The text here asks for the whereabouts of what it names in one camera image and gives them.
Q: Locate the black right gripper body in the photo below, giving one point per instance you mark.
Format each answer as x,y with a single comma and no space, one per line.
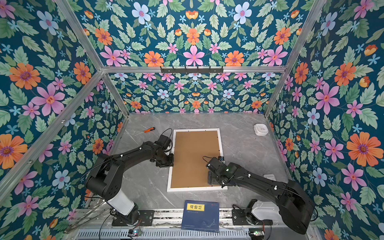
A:
214,180

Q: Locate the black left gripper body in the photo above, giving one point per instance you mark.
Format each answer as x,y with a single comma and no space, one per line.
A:
165,160

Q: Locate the white picture frame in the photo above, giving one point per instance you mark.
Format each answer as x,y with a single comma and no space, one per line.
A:
169,174

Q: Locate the brown frame backing board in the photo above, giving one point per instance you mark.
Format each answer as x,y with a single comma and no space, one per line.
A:
192,156

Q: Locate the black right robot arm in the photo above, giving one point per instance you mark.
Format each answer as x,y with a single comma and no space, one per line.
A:
294,205

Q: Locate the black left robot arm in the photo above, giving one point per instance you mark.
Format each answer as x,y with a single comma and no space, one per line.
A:
106,177

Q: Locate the blue booklet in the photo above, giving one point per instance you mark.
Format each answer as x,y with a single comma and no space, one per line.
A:
201,216

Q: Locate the white round device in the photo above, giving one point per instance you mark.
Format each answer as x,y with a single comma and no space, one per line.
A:
261,129

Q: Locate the small circuit board right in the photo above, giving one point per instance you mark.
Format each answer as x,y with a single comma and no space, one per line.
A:
257,235

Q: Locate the small circuit board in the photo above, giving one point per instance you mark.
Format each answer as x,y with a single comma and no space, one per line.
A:
257,235
134,233

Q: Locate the small circuit board left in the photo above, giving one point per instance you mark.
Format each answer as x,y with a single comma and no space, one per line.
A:
134,233

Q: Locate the orange handled screwdriver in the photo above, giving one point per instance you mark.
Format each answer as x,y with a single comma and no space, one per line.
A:
146,131

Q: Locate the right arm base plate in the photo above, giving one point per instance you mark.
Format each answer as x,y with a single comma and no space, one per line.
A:
240,219

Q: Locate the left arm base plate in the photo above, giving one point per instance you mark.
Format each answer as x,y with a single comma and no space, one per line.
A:
135,218

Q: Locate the black hook rail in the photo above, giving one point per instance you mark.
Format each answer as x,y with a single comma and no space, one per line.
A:
189,70

